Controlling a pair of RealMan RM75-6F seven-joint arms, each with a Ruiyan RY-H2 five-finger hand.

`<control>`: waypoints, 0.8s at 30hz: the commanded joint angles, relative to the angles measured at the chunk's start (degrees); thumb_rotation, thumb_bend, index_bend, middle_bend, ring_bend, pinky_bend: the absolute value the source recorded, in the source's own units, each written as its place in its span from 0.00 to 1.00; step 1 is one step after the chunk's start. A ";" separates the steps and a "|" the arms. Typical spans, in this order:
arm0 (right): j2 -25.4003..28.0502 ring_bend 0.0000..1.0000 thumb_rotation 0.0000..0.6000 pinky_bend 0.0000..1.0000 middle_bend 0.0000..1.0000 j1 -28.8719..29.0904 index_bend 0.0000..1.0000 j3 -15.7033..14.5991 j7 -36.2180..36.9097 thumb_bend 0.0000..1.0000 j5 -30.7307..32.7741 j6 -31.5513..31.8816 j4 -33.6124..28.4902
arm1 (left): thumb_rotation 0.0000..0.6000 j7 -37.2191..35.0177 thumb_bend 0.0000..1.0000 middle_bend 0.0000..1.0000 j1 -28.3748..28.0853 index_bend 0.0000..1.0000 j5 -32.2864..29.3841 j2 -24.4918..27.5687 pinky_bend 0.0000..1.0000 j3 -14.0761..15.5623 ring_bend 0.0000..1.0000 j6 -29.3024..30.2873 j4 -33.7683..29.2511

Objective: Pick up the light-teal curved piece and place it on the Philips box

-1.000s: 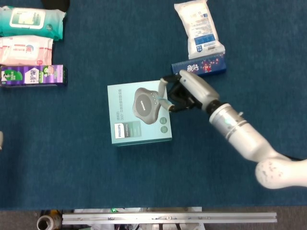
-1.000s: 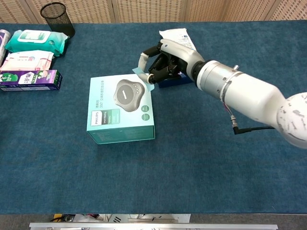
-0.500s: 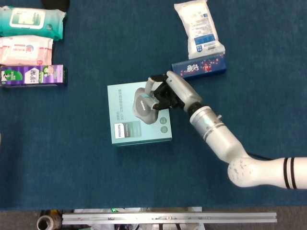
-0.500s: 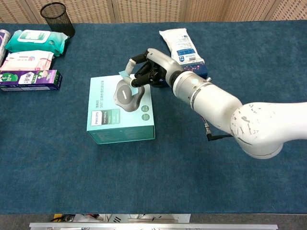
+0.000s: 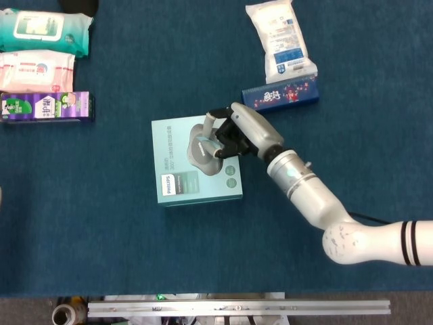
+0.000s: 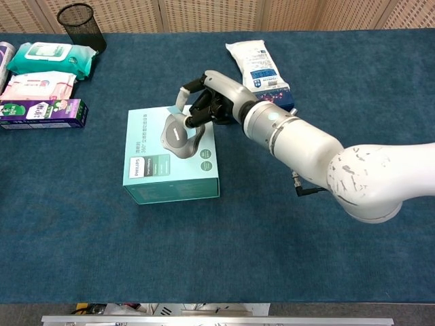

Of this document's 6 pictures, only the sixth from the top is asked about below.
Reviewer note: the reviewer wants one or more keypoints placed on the beige folding screen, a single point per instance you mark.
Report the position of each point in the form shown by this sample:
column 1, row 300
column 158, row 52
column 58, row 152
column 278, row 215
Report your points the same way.
column 217, row 15

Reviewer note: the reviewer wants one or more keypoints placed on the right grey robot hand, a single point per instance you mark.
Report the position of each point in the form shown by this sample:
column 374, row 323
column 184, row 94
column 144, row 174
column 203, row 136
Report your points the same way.
column 226, row 91

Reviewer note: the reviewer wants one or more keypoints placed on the green wet wipes pack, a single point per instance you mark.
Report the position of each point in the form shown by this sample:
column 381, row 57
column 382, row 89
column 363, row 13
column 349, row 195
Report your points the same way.
column 51, row 59

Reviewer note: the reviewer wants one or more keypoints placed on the light blue plastic strip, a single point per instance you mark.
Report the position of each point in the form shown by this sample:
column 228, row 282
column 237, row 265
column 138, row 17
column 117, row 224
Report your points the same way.
column 174, row 110

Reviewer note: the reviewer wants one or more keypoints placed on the white purple tube pack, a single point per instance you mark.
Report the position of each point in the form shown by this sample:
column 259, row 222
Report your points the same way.
column 4, row 64

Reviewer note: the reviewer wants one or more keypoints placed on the teal Philips speaker box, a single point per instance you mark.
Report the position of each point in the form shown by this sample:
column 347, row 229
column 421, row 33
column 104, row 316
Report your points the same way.
column 170, row 176

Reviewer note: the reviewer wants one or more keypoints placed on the dark blue printed box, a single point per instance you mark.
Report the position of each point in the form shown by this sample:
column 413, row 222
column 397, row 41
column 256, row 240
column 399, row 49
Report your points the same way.
column 280, row 96

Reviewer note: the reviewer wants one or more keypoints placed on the pink wet wipes pack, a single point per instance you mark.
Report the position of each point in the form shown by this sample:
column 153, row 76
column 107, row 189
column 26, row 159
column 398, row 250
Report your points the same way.
column 37, row 86

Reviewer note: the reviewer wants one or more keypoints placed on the white wipes pack blue print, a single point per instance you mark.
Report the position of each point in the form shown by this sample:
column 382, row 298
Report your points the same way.
column 253, row 61

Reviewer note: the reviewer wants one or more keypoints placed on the purple toothpaste box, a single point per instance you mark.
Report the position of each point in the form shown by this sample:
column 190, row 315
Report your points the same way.
column 44, row 112

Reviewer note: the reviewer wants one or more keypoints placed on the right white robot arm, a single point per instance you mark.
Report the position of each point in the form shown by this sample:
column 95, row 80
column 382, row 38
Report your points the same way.
column 306, row 142

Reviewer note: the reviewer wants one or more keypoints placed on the black mesh pen holder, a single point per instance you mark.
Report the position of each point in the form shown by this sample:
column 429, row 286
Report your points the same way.
column 83, row 29

